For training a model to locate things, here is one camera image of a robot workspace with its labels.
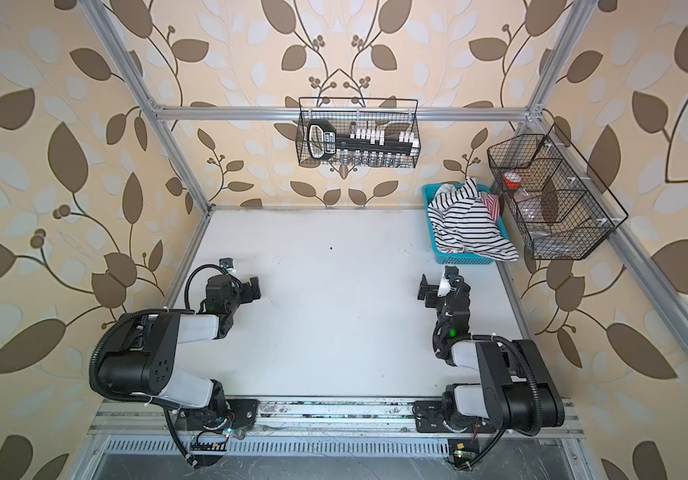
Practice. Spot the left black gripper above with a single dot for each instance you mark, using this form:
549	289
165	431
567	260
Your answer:
245	289

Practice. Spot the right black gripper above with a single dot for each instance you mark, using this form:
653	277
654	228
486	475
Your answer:
440	291

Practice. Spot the black white striped tank top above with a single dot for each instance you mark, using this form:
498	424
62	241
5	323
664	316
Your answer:
462	223

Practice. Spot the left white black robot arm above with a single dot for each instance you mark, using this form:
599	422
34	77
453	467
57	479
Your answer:
135	359

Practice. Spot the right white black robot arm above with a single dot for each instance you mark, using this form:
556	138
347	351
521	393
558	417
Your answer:
515	390

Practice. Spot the red white striped tank top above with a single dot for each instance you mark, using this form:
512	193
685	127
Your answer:
492	203

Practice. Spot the teal plastic basket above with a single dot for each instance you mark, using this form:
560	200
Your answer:
429	191

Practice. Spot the red capped plastic bottle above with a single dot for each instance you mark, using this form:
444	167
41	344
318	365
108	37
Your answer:
513	182

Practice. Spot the black vial rack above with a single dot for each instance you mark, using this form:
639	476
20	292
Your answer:
392	145

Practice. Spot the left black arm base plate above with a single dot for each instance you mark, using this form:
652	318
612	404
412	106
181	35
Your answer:
220	415

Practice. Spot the aluminium front rail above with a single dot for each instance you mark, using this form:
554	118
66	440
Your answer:
284	415

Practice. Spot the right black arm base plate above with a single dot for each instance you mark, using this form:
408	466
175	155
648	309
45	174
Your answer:
431	417

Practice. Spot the right black wire basket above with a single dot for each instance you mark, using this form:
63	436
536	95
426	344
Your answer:
572	210

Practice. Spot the black wire basket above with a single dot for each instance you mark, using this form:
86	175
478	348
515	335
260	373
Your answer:
340	111
572	210

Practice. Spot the back black wire basket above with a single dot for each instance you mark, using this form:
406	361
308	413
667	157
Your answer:
340	111

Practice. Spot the black white handled tool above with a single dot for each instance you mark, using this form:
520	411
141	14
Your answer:
321	139

